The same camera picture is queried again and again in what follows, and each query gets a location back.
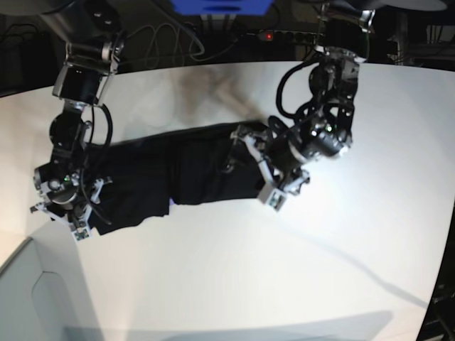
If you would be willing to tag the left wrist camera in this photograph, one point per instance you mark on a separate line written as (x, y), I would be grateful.
(272, 197)

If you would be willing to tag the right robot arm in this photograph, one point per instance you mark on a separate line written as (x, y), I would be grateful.
(94, 41)

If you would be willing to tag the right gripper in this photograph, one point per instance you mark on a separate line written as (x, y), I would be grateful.
(67, 200)

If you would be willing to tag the blue box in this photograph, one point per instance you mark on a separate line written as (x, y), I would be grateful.
(224, 7)

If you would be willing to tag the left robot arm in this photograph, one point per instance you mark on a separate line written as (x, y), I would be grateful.
(323, 124)

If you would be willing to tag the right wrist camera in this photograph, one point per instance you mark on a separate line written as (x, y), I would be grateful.
(81, 233)

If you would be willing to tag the black power strip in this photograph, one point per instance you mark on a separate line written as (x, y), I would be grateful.
(293, 37)

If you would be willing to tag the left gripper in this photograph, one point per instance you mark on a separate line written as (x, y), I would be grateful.
(278, 155)

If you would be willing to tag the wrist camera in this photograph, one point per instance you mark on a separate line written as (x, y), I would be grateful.
(272, 197)
(81, 233)

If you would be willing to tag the black T-shirt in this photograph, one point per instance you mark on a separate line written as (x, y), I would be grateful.
(184, 167)

